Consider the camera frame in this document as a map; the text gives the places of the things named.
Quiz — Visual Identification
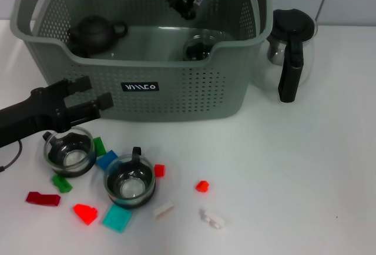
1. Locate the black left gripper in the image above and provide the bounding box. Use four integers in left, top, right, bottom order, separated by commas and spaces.
0, 75, 115, 149

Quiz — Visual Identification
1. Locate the green building block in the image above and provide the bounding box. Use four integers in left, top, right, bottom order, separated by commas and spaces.
93, 136, 107, 157
51, 174, 73, 193

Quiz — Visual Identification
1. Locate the blue building block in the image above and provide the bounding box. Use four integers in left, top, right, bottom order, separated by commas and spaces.
96, 150, 119, 171

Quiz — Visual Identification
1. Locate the grey perforated storage bin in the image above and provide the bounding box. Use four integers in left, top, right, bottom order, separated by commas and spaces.
8, 0, 273, 120

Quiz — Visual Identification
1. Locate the dark red building block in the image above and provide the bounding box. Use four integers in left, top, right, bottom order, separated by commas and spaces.
25, 192, 62, 207

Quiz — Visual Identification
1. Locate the large orange-red sloped block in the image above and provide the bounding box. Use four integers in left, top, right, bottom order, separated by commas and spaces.
72, 203, 99, 226

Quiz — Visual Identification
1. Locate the teal square building block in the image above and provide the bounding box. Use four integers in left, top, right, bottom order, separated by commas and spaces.
102, 203, 132, 234

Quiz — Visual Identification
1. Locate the white building block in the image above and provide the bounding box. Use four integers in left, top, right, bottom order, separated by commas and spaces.
151, 200, 174, 218
198, 206, 226, 230

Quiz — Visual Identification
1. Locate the black clay teapot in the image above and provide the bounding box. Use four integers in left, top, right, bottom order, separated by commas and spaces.
66, 15, 129, 55

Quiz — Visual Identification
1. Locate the glass carafe with black lid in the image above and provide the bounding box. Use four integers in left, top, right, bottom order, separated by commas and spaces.
258, 8, 318, 103

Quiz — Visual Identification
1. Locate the left gripper cable with plug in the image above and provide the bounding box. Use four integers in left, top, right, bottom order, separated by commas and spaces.
0, 140, 24, 174

